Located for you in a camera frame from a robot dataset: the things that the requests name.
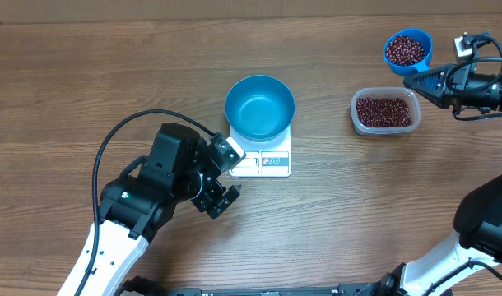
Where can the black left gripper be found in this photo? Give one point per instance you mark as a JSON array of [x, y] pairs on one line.
[[206, 201]]

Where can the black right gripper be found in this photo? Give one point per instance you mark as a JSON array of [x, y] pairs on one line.
[[447, 97]]

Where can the blue plastic measuring scoop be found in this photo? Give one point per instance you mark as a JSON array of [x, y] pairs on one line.
[[425, 39]]

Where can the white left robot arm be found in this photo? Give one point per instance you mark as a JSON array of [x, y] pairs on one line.
[[181, 166]]

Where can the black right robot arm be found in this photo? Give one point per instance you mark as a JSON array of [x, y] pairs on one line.
[[475, 244]]

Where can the red beans in scoop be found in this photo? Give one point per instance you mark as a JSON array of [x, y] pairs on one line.
[[404, 51]]

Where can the white digital kitchen scale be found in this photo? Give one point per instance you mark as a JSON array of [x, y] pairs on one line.
[[268, 159]]

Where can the teal metal bowl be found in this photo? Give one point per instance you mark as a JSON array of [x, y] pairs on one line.
[[260, 107]]

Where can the clear plastic container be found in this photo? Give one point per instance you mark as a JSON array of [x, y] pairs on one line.
[[381, 93]]

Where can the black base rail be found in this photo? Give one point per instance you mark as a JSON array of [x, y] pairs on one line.
[[142, 286]]

